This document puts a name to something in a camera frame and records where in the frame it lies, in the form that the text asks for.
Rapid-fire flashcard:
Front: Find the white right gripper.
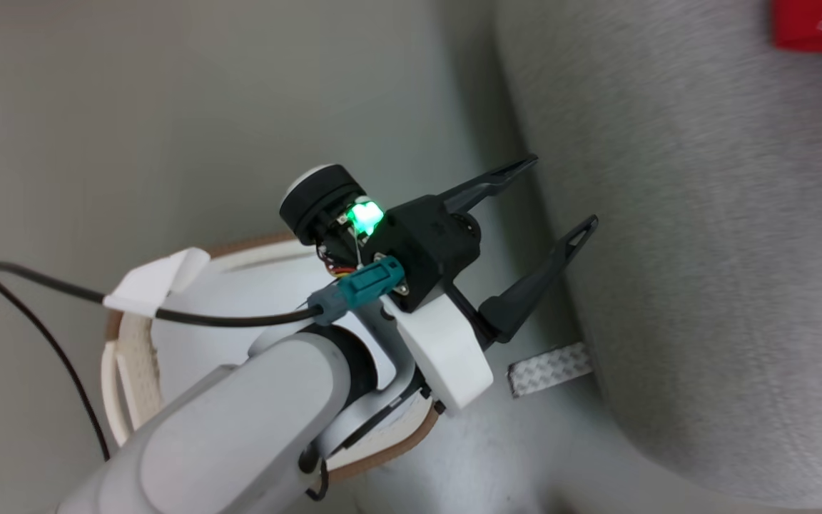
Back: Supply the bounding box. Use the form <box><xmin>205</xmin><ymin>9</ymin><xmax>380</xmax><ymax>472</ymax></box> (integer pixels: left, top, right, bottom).
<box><xmin>380</xmin><ymin>154</ymin><xmax>599</xmax><ymax>413</ymax></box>

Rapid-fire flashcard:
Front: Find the red printed garment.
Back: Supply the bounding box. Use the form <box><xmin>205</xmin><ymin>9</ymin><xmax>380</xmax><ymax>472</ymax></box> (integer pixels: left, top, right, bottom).
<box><xmin>771</xmin><ymin>0</ymin><xmax>822</xmax><ymax>53</ymax></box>

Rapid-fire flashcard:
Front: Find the white perforated laundry basket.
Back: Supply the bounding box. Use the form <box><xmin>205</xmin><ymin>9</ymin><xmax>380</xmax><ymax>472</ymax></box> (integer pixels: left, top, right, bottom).
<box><xmin>101</xmin><ymin>232</ymin><xmax>447</xmax><ymax>486</ymax></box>

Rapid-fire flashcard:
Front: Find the silver patterned floor strip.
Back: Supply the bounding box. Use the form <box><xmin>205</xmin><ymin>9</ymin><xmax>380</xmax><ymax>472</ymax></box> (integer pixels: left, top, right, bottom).
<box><xmin>507</xmin><ymin>343</ymin><xmax>594</xmax><ymax>399</ymax></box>

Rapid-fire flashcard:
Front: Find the grey fabric cushion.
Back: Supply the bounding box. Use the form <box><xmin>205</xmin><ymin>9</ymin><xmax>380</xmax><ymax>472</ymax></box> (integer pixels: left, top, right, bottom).
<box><xmin>493</xmin><ymin>0</ymin><xmax>822</xmax><ymax>511</ymax></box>

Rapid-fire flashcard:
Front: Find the white tape tag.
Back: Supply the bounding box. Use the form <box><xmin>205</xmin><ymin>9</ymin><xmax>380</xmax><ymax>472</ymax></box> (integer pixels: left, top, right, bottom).
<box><xmin>103</xmin><ymin>248</ymin><xmax>210</xmax><ymax>318</ymax></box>

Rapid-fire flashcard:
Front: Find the teal cable connector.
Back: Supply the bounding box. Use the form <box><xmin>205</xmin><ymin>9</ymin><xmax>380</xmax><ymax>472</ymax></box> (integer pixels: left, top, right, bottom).
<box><xmin>309</xmin><ymin>257</ymin><xmax>406</xmax><ymax>322</ymax></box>

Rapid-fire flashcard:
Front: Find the long black camera cable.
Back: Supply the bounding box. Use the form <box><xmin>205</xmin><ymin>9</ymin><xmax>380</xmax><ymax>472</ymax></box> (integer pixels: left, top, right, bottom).
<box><xmin>0</xmin><ymin>262</ymin><xmax>326</xmax><ymax>461</ymax></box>

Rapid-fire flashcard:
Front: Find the short black arm cable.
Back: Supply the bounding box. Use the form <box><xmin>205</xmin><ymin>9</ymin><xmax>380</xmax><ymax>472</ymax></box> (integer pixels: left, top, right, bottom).
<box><xmin>300</xmin><ymin>443</ymin><xmax>330</xmax><ymax>500</ymax></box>

